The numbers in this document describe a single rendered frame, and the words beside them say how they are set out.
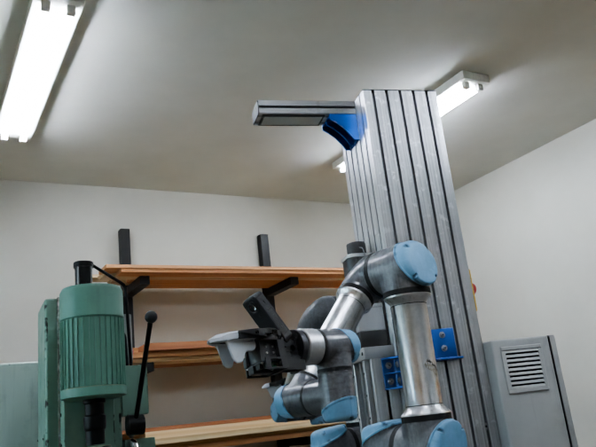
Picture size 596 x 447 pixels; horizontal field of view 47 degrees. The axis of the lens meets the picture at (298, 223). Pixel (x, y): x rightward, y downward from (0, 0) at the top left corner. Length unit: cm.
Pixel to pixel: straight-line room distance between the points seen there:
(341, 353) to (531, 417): 75
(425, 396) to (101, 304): 91
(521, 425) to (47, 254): 319
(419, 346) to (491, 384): 44
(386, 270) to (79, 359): 86
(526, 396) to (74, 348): 124
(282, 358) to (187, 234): 344
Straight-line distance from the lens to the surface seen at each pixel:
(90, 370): 197
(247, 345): 133
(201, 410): 457
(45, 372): 222
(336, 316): 167
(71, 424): 212
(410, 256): 164
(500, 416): 202
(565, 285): 481
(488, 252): 527
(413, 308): 166
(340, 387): 146
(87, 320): 198
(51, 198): 459
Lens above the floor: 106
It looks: 16 degrees up
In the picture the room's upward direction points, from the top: 7 degrees counter-clockwise
